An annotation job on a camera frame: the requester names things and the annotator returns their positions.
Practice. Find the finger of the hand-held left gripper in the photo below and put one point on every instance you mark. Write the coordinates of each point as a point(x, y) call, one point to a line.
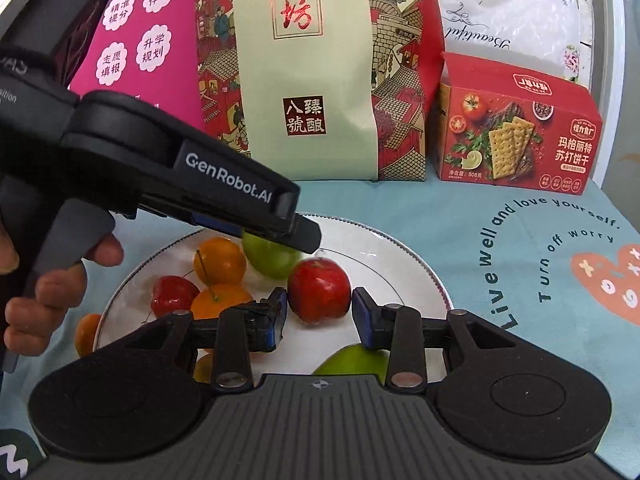
point(307, 237)

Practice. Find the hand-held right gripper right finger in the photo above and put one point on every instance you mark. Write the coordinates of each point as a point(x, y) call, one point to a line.
point(364, 317)

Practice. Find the white plate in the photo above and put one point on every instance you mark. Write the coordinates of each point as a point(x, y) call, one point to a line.
point(380, 270)

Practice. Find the red and beige gift bag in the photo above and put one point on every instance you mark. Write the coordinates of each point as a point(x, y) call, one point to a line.
point(300, 85)

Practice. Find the large green mango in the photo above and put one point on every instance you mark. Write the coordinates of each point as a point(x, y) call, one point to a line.
point(350, 360)

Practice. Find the tan longan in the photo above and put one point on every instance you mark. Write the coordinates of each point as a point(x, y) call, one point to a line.
point(202, 367)

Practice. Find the white floral bag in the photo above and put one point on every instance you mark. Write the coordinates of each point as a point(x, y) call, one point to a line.
point(500, 10)

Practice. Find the orange with stem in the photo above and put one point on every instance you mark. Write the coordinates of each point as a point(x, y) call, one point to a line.
point(220, 302)

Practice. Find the red cracker box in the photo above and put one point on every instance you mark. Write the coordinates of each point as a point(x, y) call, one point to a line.
point(520, 135)

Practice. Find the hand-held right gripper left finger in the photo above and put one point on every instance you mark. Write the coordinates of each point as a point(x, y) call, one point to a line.
point(277, 320)

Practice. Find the red apple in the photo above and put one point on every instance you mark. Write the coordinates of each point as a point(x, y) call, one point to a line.
point(172, 296)
point(317, 290)

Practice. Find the pink tote bag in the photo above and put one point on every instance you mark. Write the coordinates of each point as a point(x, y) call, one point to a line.
point(175, 85)

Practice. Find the teal printed tablecloth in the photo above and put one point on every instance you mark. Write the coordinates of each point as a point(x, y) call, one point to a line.
point(560, 330)

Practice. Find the person's left hand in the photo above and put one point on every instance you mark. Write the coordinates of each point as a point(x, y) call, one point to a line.
point(62, 290)

